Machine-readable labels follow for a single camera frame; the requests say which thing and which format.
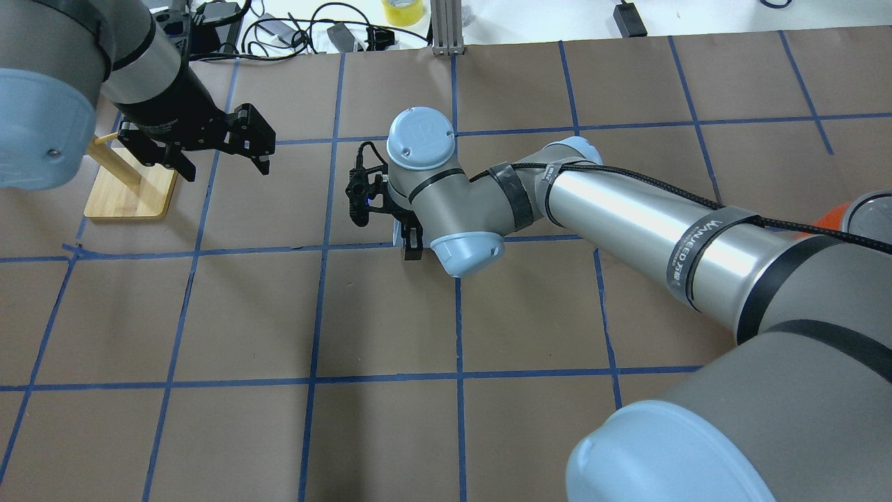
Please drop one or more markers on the wooden cup rack stand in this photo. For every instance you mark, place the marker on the wooden cup rack stand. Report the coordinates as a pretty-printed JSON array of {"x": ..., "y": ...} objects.
[{"x": 124, "y": 188}]

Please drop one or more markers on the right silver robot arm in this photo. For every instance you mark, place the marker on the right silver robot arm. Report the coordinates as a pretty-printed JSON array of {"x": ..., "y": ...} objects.
[{"x": 798, "y": 410}]

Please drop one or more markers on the yellow tape roll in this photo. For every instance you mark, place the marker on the yellow tape roll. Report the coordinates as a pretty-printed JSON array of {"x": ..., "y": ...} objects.
[{"x": 403, "y": 12}]

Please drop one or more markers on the orange soda can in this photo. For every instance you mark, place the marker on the orange soda can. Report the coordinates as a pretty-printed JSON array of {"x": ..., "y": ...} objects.
[{"x": 840, "y": 218}]

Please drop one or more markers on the aluminium frame post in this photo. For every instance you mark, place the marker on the aluminium frame post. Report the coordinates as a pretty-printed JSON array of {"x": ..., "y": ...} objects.
[{"x": 447, "y": 28}]

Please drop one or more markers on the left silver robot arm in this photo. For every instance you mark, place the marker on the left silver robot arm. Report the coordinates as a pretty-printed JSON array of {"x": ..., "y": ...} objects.
[{"x": 60, "y": 57}]

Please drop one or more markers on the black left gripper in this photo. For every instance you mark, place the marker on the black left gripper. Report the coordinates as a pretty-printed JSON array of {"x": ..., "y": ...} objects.
[{"x": 180, "y": 106}]

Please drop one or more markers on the light blue plastic cup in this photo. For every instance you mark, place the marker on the light blue plastic cup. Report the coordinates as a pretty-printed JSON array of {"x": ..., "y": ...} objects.
[{"x": 397, "y": 234}]

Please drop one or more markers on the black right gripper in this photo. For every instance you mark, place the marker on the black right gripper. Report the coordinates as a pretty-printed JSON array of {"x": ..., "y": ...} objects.
[{"x": 412, "y": 245}]

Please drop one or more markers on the black power adapter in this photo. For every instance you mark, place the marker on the black power adapter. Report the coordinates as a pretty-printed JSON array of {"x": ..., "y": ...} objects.
[{"x": 628, "y": 20}]

